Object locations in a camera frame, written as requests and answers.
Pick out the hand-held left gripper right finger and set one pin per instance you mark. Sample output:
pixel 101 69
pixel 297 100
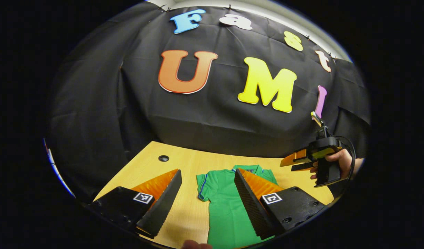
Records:
pixel 251 207

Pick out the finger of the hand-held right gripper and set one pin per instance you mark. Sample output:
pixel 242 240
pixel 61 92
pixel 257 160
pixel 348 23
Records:
pixel 301 167
pixel 294 157

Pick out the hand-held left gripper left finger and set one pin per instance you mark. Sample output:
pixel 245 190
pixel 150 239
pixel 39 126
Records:
pixel 165 204

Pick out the green T-shirt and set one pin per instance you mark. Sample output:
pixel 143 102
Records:
pixel 225 207

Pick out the black backdrop cloth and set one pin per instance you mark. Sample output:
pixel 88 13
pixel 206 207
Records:
pixel 129 103

